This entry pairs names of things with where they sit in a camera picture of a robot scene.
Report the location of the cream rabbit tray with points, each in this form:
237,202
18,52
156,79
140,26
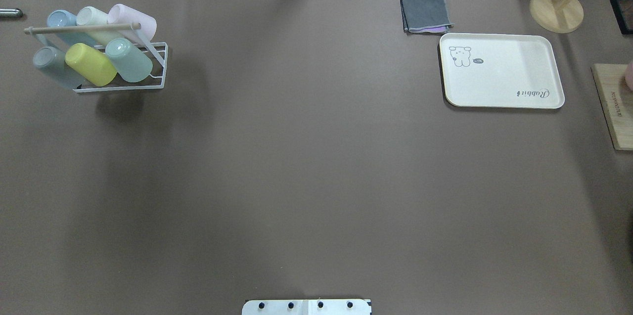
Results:
500,71

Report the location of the green cup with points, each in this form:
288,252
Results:
131,64

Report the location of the yellow cup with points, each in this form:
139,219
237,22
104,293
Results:
90,63

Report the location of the pink cup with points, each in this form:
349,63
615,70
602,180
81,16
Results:
122,14

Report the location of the cream cup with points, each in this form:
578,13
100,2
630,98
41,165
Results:
91,16

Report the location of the grey cup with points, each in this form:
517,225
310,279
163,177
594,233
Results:
50,61

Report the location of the blue cup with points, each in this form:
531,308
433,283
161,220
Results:
63,18

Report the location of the grey folded cloth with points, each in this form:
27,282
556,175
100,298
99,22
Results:
425,16

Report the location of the wooden mug tree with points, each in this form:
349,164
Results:
557,16

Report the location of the wooden cutting board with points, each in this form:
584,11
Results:
614,87

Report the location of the dark wooden box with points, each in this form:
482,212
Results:
623,11

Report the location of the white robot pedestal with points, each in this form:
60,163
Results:
308,307

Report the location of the white wire cup rack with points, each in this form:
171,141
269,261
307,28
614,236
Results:
157,52

